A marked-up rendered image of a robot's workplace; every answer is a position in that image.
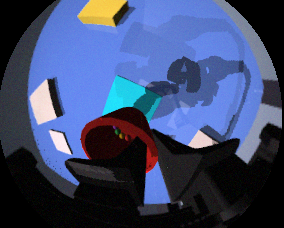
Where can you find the red cup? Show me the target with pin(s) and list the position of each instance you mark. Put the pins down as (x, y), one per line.
(100, 141)

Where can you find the yellow flat block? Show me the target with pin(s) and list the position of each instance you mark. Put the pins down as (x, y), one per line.
(107, 12)

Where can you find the white flat square panel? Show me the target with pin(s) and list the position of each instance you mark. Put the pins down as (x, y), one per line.
(60, 141)

